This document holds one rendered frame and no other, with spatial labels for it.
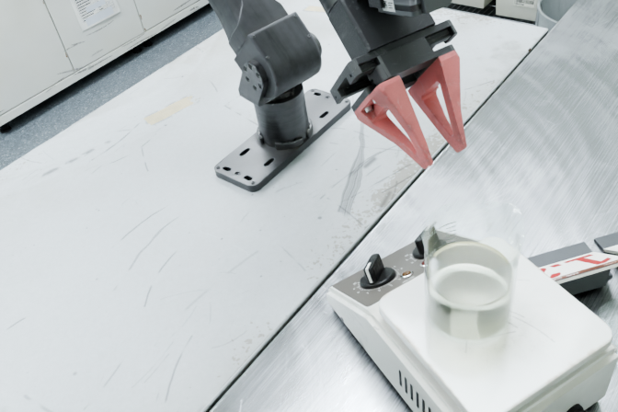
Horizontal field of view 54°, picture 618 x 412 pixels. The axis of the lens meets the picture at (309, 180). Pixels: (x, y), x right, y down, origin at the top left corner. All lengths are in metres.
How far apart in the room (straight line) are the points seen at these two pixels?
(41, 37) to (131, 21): 0.45
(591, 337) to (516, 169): 0.29
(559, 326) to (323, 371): 0.20
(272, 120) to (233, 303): 0.23
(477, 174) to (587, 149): 0.13
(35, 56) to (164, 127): 2.01
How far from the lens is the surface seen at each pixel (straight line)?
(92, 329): 0.63
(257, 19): 0.68
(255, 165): 0.73
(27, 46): 2.82
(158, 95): 0.93
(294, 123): 0.73
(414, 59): 0.50
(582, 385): 0.48
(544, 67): 0.89
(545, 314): 0.47
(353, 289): 0.53
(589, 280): 0.59
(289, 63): 0.67
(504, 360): 0.44
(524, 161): 0.72
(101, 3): 2.97
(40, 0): 2.81
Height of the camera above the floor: 1.36
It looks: 40 degrees down
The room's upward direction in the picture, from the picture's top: 10 degrees counter-clockwise
